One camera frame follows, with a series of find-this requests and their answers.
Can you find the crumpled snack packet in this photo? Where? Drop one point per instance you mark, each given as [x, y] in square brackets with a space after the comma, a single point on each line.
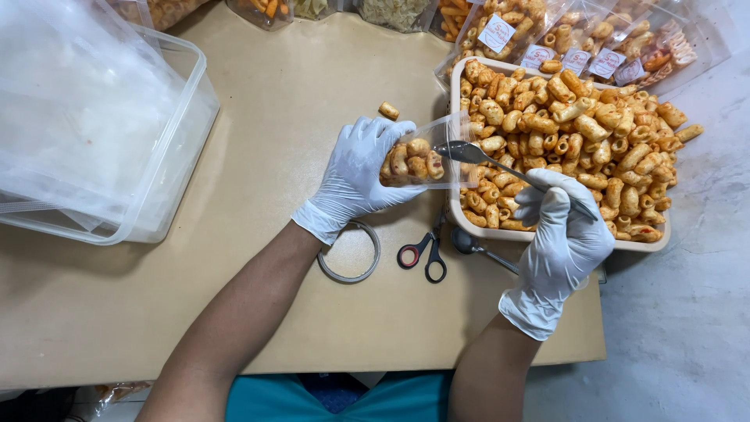
[120, 391]

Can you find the beige plastic tray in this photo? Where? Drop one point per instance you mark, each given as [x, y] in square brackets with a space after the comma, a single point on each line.
[498, 232]

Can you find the handful of curled snacks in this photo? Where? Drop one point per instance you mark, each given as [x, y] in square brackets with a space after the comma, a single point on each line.
[413, 164]

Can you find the bag of white chips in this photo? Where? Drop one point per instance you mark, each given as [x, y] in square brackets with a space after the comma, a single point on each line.
[392, 13]

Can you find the person's teal clothing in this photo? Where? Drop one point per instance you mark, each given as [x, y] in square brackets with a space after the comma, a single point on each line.
[398, 401]

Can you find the short metal spoon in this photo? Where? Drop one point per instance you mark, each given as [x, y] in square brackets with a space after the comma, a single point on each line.
[464, 240]

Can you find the black and red scissors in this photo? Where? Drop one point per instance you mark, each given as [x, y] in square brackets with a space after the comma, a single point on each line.
[432, 240]

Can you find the small clear plastic bag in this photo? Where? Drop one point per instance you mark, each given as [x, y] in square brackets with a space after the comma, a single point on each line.
[452, 126]

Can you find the person's left hand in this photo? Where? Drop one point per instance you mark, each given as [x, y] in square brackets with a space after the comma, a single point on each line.
[351, 176]

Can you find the stack of empty clear bags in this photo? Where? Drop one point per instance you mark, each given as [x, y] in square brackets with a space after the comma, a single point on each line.
[76, 117]

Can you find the bag of orange stick snacks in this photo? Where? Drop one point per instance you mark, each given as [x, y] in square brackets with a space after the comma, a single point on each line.
[263, 10]

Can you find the large clear plastic container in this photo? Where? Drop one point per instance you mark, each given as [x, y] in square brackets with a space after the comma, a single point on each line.
[193, 135]

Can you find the clear tape roll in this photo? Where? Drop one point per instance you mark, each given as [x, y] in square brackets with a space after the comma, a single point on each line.
[378, 252]

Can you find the bag of thin orange sticks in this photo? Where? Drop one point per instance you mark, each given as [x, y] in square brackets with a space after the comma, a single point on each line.
[451, 20]

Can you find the single loose curled snack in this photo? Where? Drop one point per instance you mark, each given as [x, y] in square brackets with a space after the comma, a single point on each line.
[388, 110]

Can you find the pile of labelled snack packets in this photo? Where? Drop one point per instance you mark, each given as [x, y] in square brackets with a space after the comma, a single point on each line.
[586, 35]

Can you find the person's right hand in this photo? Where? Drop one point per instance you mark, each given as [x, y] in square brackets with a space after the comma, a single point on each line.
[562, 252]

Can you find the long metal spoon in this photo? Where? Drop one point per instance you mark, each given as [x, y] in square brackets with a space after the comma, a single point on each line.
[463, 152]

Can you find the bag of pale green snacks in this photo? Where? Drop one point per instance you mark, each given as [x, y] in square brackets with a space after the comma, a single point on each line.
[313, 7]

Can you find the heap of spiced curled snacks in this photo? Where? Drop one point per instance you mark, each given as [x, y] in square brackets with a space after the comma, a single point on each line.
[586, 146]

